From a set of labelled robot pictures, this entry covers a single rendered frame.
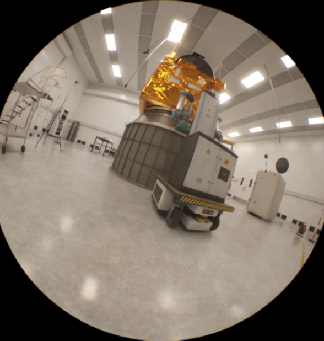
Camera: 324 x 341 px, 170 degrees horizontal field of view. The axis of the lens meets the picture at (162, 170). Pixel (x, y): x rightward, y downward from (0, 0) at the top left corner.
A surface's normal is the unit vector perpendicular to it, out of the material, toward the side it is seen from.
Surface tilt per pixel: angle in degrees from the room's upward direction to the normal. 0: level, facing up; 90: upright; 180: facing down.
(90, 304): 0
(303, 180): 90
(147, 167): 90
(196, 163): 90
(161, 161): 90
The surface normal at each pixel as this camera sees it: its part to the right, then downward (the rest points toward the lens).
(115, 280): 0.34, -0.94
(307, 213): -0.92, -0.33
